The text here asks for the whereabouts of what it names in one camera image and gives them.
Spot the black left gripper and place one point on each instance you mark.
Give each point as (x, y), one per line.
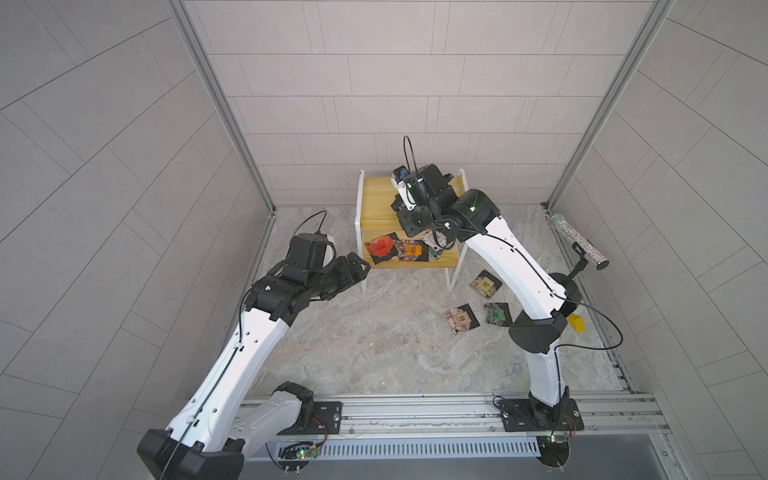
(345, 278)

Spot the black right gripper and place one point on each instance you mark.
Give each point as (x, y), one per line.
(411, 224)

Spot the yellow label tea bag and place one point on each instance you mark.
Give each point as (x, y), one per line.
(487, 284)

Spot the pink label tea bag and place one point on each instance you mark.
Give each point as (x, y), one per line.
(461, 319)

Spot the green label tea bag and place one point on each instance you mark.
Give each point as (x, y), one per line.
(498, 314)

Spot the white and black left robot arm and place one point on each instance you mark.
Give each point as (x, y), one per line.
(207, 439)

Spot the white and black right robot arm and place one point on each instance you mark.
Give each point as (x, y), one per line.
(474, 220)

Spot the orange label tea bag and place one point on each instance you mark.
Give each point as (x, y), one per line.
(412, 251)

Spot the red label tea bag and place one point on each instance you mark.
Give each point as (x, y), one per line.
(383, 248)

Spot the patterned tube on black stand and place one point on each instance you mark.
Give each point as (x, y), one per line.
(586, 251)

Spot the left circuit board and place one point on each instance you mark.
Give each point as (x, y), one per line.
(293, 458)

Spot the circuit board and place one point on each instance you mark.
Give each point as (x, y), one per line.
(293, 458)
(554, 451)

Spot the yellow block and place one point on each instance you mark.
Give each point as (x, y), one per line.
(576, 322)

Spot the right circuit board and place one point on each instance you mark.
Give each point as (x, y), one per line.
(554, 451)

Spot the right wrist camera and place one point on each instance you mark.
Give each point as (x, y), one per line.
(420, 187)

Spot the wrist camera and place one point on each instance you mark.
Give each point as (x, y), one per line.
(420, 187)
(311, 251)

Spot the wooden two-tier shelf white frame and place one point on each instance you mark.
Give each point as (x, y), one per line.
(375, 218)

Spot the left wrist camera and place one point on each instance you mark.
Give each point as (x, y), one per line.
(311, 251)

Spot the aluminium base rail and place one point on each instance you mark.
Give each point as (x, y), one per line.
(465, 426)

